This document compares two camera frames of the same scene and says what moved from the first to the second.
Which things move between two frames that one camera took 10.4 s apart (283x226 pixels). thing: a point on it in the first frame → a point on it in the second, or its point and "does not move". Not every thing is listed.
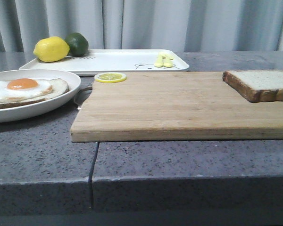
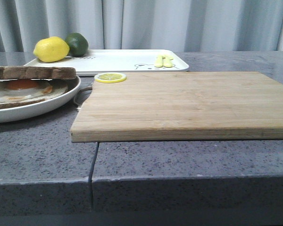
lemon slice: [110, 77] does not move
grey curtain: [18, 26] does not move
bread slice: [261, 85] → [24, 72]
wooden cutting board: [178, 106] does not move
